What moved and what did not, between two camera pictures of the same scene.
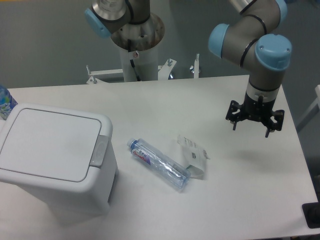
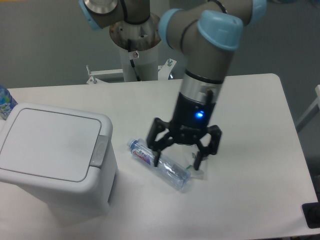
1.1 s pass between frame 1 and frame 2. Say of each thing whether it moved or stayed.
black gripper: moved
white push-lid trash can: stayed
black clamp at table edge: stayed
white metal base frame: stayed
